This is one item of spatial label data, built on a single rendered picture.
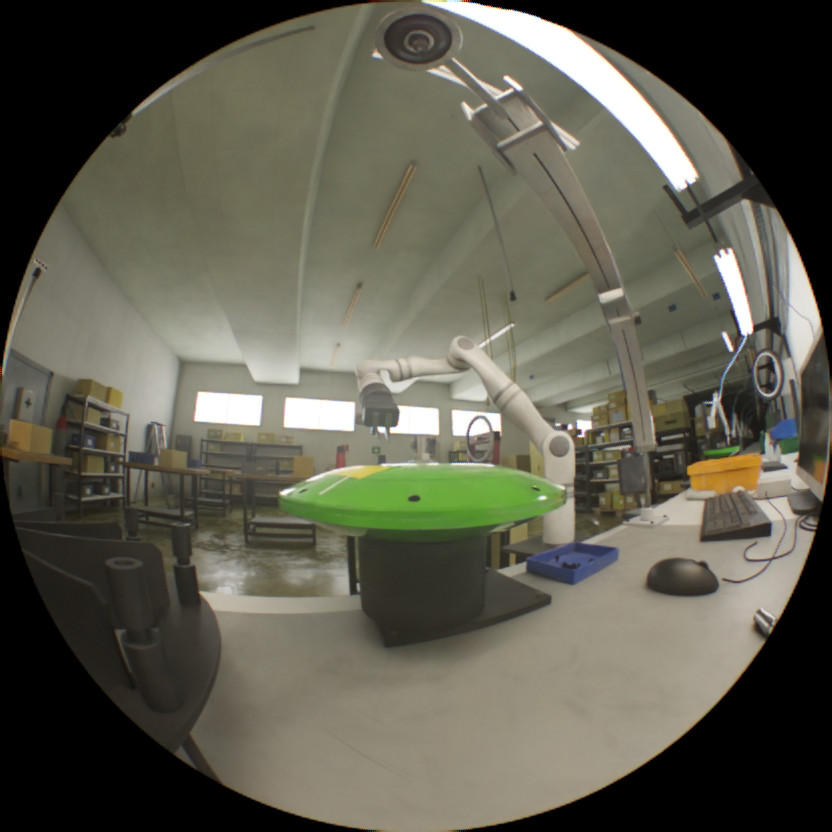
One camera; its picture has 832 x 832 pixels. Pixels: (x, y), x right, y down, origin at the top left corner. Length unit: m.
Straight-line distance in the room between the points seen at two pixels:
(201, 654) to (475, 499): 0.18
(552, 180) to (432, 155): 3.29
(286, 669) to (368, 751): 0.11
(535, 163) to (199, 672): 0.39
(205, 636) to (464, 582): 0.22
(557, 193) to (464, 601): 0.41
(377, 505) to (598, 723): 0.21
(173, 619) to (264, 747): 0.09
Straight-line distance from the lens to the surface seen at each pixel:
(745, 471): 1.21
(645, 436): 0.74
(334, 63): 2.70
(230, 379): 9.80
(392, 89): 3.27
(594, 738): 0.22
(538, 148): 0.28
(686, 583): 0.40
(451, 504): 0.18
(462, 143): 3.52
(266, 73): 2.84
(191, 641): 0.18
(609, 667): 0.28
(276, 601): 0.40
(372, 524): 0.18
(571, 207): 0.35
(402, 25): 0.22
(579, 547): 0.58
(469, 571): 0.29
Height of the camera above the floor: 1.08
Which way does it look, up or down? 11 degrees up
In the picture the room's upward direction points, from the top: 1 degrees counter-clockwise
